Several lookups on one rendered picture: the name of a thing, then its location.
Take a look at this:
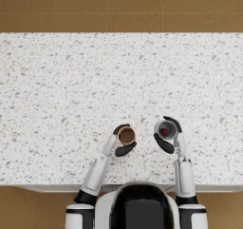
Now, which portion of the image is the grey cup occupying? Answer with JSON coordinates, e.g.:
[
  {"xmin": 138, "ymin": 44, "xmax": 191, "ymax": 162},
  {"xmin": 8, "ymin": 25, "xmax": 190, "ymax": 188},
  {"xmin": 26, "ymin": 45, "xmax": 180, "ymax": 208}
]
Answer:
[{"xmin": 153, "ymin": 120, "xmax": 178, "ymax": 141}]

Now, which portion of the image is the brown cup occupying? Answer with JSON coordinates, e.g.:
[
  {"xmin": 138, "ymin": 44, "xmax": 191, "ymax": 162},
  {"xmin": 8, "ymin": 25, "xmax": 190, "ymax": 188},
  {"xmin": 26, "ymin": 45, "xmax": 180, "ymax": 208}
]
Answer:
[{"xmin": 117, "ymin": 125, "xmax": 138, "ymax": 146}]

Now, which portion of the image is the robot body dark round torso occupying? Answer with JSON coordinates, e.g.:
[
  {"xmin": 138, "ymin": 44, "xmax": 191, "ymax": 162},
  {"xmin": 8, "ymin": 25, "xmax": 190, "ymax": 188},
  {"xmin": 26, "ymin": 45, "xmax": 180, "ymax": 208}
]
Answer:
[{"xmin": 94, "ymin": 181, "xmax": 181, "ymax": 229}]

